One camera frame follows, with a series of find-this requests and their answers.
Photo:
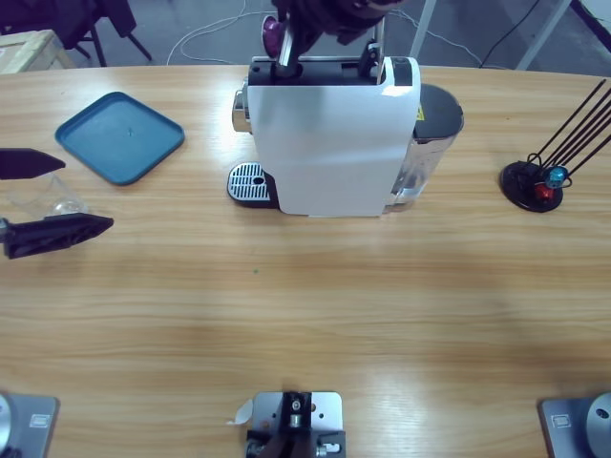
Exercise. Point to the clear drinking glass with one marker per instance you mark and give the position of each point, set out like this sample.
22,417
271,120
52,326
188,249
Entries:
67,205

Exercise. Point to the teal plastic tray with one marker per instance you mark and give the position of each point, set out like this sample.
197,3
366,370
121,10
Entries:
119,133

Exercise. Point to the red coffee capsule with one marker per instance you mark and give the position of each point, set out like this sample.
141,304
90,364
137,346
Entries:
543,192

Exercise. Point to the white mount with dark post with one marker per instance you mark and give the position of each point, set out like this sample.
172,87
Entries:
296,420

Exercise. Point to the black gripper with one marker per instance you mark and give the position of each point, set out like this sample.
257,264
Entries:
334,16
3,226

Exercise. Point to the white paper tag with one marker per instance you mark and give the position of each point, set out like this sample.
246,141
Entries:
243,412

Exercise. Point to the purple coffee capsule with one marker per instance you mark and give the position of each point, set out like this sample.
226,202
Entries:
271,33

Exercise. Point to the black chair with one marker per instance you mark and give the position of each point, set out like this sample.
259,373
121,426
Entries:
114,14

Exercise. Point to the white capsule coffee machine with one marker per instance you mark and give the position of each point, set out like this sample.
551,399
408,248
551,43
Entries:
324,143

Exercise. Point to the wooden crate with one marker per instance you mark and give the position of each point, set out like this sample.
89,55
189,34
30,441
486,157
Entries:
33,50

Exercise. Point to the blue coffee capsule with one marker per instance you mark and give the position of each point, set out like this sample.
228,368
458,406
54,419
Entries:
555,175

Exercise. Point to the white metal frame leg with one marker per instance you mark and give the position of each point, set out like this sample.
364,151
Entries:
422,28
544,33

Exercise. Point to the black capsule holder with rods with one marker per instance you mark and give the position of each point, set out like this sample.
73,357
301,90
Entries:
520,183

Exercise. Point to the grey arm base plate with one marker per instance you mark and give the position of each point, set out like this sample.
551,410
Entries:
28,424
577,424

